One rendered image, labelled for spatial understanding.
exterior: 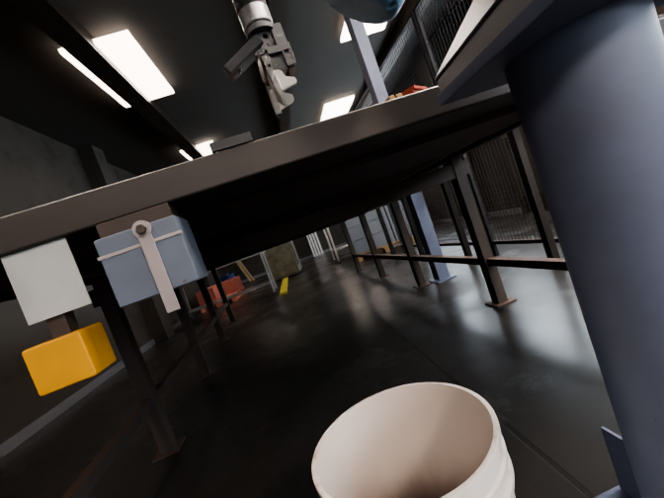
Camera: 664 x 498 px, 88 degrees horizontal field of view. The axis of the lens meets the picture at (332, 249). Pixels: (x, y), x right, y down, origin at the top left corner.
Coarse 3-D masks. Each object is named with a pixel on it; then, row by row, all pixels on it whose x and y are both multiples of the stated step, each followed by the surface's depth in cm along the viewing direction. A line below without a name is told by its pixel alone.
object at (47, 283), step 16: (64, 240) 58; (16, 256) 57; (32, 256) 57; (48, 256) 58; (64, 256) 58; (16, 272) 57; (32, 272) 57; (48, 272) 58; (64, 272) 58; (16, 288) 57; (32, 288) 57; (48, 288) 57; (64, 288) 58; (80, 288) 58; (32, 304) 57; (48, 304) 57; (64, 304) 58; (80, 304) 58; (32, 320) 57
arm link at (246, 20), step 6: (246, 6) 80; (252, 6) 80; (258, 6) 80; (264, 6) 81; (240, 12) 81; (246, 12) 80; (252, 12) 80; (258, 12) 80; (264, 12) 81; (240, 18) 82; (246, 18) 80; (252, 18) 80; (258, 18) 80; (264, 18) 80; (270, 18) 82; (246, 24) 81
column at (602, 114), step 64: (576, 0) 35; (640, 0) 40; (512, 64) 48; (576, 64) 42; (640, 64) 40; (576, 128) 43; (640, 128) 40; (576, 192) 46; (640, 192) 41; (576, 256) 49; (640, 256) 43; (640, 320) 45; (640, 384) 47; (640, 448) 50
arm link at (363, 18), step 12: (336, 0) 50; (348, 0) 49; (360, 0) 47; (372, 0) 46; (384, 0) 46; (396, 0) 47; (348, 12) 52; (360, 12) 51; (372, 12) 50; (384, 12) 48; (396, 12) 49
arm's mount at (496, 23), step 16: (480, 0) 55; (496, 0) 42; (512, 0) 40; (528, 0) 38; (480, 16) 47; (496, 16) 44; (512, 16) 41; (464, 32) 55; (480, 32) 48; (496, 32) 45; (464, 48) 53; (480, 48) 49; (448, 64) 58; (464, 64) 54; (448, 80) 60
